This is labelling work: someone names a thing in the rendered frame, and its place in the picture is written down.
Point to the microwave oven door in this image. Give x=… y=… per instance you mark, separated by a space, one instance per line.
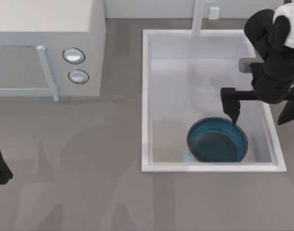
x=14 y=67

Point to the pale grey rounded box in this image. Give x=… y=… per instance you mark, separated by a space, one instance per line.
x=245 y=65

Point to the tall white tap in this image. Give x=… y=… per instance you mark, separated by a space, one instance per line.
x=197 y=16

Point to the pale microwave oven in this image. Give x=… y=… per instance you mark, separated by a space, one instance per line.
x=74 y=21

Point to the small round microwave knob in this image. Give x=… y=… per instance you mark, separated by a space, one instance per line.
x=78 y=76

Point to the white sink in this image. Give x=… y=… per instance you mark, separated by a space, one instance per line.
x=170 y=96

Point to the blue bowl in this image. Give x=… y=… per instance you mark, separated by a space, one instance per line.
x=216 y=144

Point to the large round microwave knob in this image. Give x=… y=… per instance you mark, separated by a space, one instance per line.
x=73 y=55

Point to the small white tap lever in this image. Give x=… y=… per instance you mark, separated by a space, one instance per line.
x=213 y=13

